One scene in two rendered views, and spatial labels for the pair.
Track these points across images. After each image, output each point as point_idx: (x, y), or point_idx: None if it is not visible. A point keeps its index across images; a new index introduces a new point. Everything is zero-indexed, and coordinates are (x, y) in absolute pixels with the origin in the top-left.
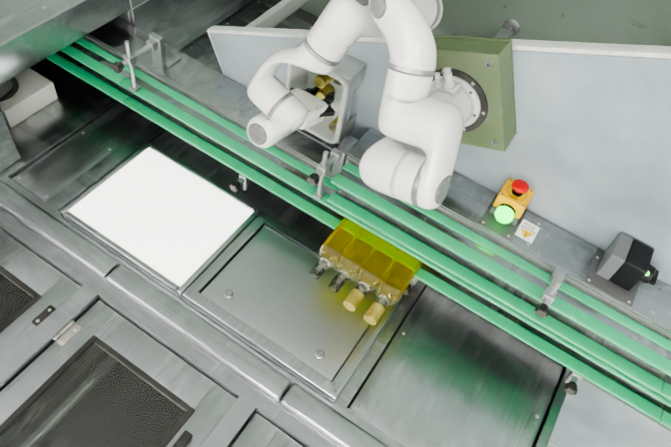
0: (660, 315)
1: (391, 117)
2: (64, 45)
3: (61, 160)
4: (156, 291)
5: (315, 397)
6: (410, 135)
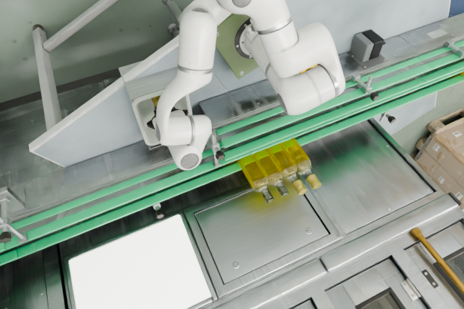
0: (397, 54)
1: (294, 60)
2: None
3: None
4: None
5: (335, 249)
6: (313, 59)
